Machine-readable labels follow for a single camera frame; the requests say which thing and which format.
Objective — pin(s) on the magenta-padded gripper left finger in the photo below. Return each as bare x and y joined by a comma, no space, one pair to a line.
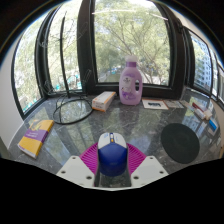
78,170

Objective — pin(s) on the round black mouse pad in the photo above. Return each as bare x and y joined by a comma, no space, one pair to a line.
180,143

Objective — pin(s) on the red book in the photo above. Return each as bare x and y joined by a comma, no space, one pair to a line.
199,106

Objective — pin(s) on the orange and white carton box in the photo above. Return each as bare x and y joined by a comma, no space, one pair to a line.
103,101

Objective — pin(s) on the purple detergent bottle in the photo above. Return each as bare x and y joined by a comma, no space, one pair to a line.
130,85

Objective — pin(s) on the white flat box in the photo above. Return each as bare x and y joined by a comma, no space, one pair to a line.
204,114

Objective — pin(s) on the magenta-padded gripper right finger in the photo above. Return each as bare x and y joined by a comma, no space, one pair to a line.
146,169

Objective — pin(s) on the blue and white computer mouse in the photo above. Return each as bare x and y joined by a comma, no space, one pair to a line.
112,156

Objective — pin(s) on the white card with dark picture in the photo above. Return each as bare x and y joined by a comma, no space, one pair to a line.
155,104

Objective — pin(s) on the printed paper leaflet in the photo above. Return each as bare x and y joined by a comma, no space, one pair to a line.
174,104

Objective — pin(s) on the yellow and purple book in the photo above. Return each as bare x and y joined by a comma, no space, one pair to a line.
35,138

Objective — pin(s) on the blue and white small box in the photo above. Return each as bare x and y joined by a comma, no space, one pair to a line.
213,124

